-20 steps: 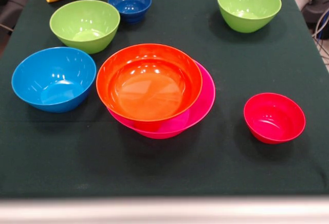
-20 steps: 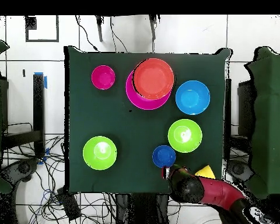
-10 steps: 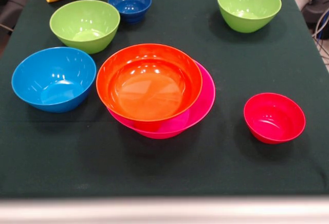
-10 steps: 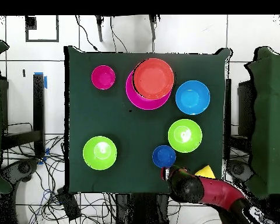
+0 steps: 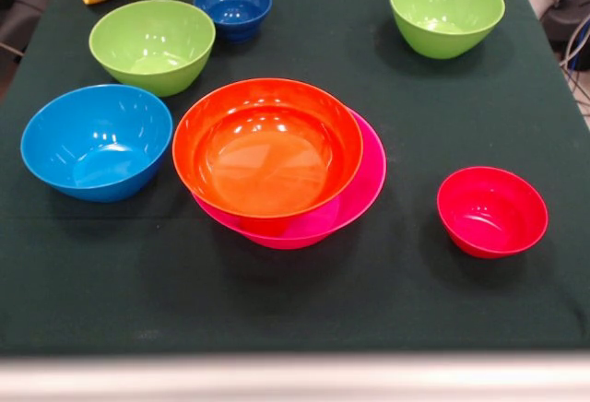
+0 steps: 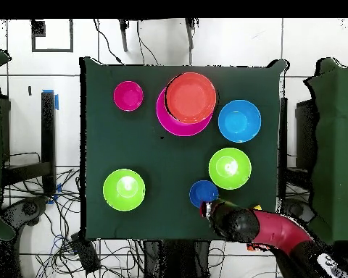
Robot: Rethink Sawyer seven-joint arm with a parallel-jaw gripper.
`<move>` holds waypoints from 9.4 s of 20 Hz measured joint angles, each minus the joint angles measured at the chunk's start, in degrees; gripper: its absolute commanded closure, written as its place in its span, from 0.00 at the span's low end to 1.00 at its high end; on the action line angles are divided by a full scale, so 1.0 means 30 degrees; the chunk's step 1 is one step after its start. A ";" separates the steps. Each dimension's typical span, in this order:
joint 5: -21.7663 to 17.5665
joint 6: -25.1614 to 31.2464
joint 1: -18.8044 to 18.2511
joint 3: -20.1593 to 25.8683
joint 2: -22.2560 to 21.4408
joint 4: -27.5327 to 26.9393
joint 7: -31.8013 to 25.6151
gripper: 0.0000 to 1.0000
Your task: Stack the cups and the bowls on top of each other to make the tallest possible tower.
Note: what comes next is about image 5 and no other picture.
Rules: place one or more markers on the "orange bowl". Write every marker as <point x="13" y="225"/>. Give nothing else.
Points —
<point x="267" y="153"/>

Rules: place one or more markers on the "dark blue bowl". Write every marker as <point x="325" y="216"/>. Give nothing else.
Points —
<point x="232" y="5"/>

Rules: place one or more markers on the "large pink bowl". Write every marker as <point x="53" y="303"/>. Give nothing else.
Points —
<point x="369" y="167"/>

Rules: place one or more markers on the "dark green tablecloth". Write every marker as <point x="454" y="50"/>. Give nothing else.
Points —
<point x="138" y="282"/>

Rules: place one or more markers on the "small crimson bowl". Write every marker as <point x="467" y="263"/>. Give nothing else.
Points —
<point x="491" y="213"/>

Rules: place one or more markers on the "green bowl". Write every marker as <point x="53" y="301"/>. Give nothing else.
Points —
<point x="444" y="10"/>
<point x="152" y="38"/>

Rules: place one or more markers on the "light blue bowl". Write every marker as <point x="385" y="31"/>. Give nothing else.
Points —
<point x="92" y="144"/>

